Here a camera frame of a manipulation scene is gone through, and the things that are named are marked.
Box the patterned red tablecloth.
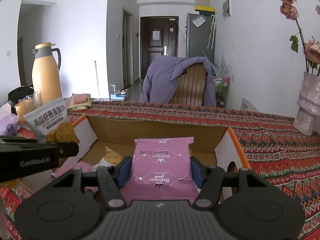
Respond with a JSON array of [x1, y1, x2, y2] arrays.
[[0, 101, 320, 240]]

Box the beige thermos jug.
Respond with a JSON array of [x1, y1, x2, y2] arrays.
[[31, 42, 62, 105]]

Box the dried pink roses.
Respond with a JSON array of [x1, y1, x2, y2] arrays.
[[279, 0, 319, 77]]

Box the glass cup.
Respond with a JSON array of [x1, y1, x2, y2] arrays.
[[33, 91, 42, 109]]

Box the red cardboard pumpkin box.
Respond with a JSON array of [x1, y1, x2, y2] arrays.
[[60, 115, 250, 171]]

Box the pink textured vase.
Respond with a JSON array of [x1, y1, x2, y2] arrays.
[[293, 72, 319, 136]]

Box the pink snack packet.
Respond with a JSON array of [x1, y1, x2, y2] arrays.
[[52, 161, 99, 193], [120, 137, 198, 204]]

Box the purple jacket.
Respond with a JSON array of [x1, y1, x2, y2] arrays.
[[139, 56, 216, 107]]

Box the orange cracker packet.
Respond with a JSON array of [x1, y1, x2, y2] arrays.
[[96, 146, 124, 167]]

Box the dark brown door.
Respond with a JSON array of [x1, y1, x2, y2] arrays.
[[140, 16, 178, 80]]

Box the folded red cloth coasters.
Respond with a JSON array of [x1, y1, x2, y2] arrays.
[[66, 94, 94, 111]]

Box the yellow round cup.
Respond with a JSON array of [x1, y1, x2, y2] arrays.
[[15, 99, 35, 124]]

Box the purple tissue pack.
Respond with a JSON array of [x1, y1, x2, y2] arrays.
[[0, 114, 22, 137]]

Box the oat crisp snack packet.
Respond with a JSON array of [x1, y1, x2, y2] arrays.
[[24, 98, 79, 144]]

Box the grey refrigerator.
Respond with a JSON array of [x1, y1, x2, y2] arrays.
[[185, 11, 217, 63]]

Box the wooden chair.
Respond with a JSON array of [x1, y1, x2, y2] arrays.
[[170, 63, 207, 106]]

